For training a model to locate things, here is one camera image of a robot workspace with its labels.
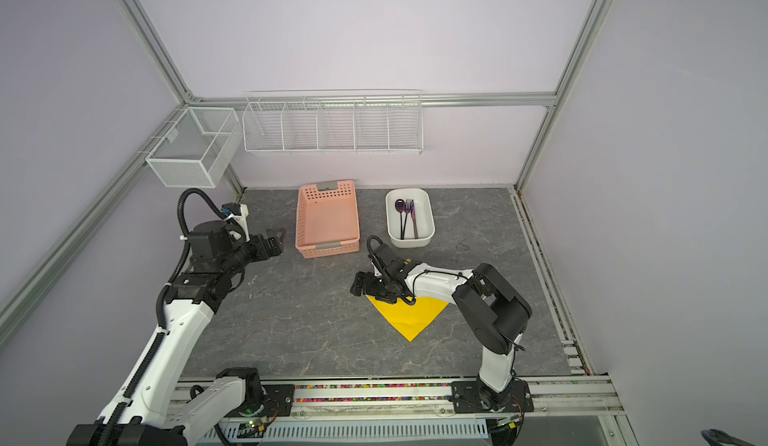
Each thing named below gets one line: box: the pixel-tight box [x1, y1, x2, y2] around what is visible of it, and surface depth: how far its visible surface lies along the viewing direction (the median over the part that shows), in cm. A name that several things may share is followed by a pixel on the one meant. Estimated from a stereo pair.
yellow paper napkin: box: [366, 294, 449, 342], surface depth 88 cm
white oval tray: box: [385, 188, 436, 248], surface depth 111 cm
